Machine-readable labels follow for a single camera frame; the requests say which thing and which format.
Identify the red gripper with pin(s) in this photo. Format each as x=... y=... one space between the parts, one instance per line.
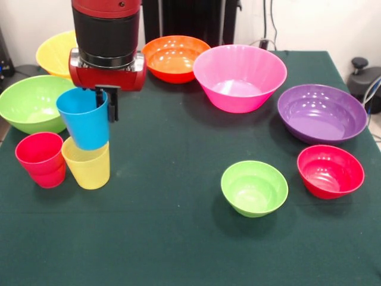
x=104 y=79

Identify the blue cup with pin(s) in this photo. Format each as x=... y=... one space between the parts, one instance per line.
x=86 y=128

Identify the yellow cup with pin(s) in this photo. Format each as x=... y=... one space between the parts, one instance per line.
x=89 y=169

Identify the large green bowl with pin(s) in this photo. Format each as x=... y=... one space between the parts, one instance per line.
x=29 y=104

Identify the large yellow bowl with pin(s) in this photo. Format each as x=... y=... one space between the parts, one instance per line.
x=56 y=53

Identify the orange bowl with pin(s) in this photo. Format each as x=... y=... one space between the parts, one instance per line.
x=175 y=59

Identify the black equipment box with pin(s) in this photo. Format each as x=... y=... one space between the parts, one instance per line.
x=6 y=65

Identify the large pink bowl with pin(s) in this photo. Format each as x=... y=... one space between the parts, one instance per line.
x=238 y=77

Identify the dark green tablecloth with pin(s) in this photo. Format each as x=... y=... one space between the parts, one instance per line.
x=178 y=238

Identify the small green bowl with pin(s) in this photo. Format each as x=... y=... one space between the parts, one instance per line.
x=253 y=190

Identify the purple bowl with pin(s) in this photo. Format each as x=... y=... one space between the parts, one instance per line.
x=321 y=116

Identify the small red bowl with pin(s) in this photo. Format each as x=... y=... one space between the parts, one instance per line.
x=330 y=172

